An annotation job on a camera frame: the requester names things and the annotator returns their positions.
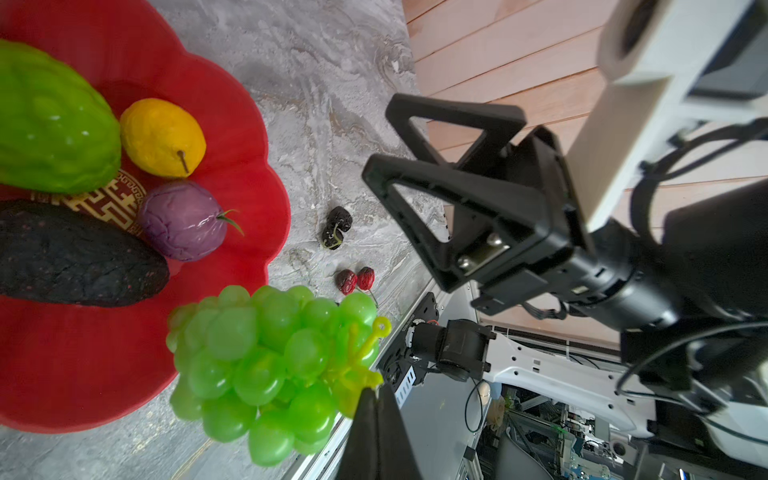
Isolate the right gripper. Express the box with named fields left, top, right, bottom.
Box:
left=362, top=94, right=682, bottom=330

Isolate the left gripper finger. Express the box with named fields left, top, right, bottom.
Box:
left=336, top=383, right=422, bottom=480

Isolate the green grape bunch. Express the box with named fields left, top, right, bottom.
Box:
left=166, top=285, right=392, bottom=467

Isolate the purple passion fruit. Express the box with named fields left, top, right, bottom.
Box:
left=137, top=180, right=242, bottom=262

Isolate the yellow lemon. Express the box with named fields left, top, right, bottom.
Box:
left=120, top=98, right=207, bottom=178

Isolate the dark avocado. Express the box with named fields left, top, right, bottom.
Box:
left=1, top=199, right=170, bottom=308

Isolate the bumpy green custard apple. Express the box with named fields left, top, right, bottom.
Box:
left=1, top=40, right=122, bottom=195

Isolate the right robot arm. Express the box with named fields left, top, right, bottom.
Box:
left=362, top=94, right=767, bottom=479

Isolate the red flower-shaped fruit bowl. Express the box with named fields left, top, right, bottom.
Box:
left=1, top=1, right=291, bottom=434

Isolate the dark cherry pair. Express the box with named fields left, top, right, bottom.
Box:
left=321, top=206, right=353, bottom=250

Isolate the red cherry upper middle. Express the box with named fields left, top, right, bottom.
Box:
left=357, top=266, right=378, bottom=305

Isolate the red cherry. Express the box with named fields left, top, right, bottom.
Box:
left=334, top=269, right=358, bottom=296
left=357, top=266, right=378, bottom=305

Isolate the red cherry left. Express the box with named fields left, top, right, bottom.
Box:
left=334, top=269, right=358, bottom=296

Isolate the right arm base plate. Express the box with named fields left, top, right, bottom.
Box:
left=377, top=292, right=440, bottom=409

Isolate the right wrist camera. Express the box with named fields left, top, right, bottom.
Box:
left=566, top=0, right=767, bottom=231

